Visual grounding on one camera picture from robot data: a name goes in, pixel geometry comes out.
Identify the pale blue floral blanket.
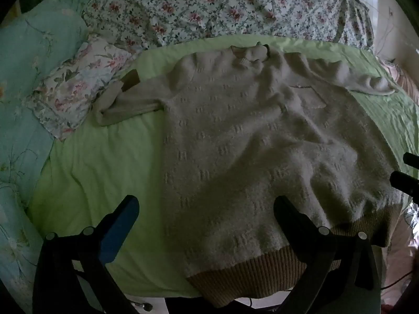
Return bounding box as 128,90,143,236
0,0,94,313

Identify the red flower print quilt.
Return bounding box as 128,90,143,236
80,0,375,51

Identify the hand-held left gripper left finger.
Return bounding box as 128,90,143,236
33,195,141,314

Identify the pink cloth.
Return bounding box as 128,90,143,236
376,57,419,105

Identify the light green bed sheet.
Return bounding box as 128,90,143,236
28,36,419,300

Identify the cream knit sweater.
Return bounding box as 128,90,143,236
95,44,405,308

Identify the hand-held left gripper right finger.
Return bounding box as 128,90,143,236
273,195,383,314

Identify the pastel floral pillow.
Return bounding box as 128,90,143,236
26,34,138,141

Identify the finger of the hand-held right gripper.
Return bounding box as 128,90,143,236
403,152,419,170
389,171,419,201

